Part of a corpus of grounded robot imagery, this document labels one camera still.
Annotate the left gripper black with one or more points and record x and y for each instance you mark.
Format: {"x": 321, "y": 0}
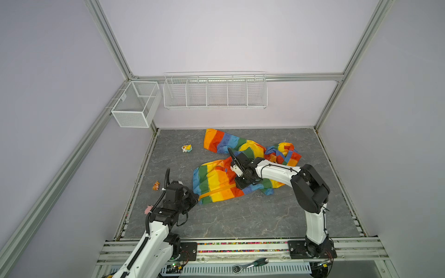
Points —
{"x": 193, "y": 199}

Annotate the white slotted cable duct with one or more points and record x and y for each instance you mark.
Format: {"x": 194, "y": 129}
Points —
{"x": 275, "y": 268}

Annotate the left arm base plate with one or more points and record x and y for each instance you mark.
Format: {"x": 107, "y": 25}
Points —
{"x": 185, "y": 251}

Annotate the small orange toy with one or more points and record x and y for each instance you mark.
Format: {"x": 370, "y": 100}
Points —
{"x": 156, "y": 186}

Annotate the small pink pig toy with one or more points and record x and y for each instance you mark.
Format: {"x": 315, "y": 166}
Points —
{"x": 148, "y": 210}

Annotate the white mesh box basket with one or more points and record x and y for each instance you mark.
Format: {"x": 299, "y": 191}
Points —
{"x": 137, "y": 104}

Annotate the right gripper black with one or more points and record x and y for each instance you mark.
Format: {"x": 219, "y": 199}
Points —
{"x": 239, "y": 184}

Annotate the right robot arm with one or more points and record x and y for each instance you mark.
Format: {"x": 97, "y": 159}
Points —
{"x": 310, "y": 190}

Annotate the small yellow duck toy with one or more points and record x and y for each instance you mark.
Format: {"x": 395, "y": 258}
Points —
{"x": 186, "y": 148}

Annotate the long white wire basket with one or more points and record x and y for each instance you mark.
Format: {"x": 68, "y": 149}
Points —
{"x": 214, "y": 90}

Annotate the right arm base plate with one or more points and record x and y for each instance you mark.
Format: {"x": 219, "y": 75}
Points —
{"x": 302, "y": 249}

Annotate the rainbow striped jacket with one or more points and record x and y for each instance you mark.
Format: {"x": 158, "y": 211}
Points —
{"x": 216, "y": 181}

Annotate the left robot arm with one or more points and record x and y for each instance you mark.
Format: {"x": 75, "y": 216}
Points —
{"x": 159, "y": 244}

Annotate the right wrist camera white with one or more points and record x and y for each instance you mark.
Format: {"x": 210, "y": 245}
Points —
{"x": 237, "y": 170}

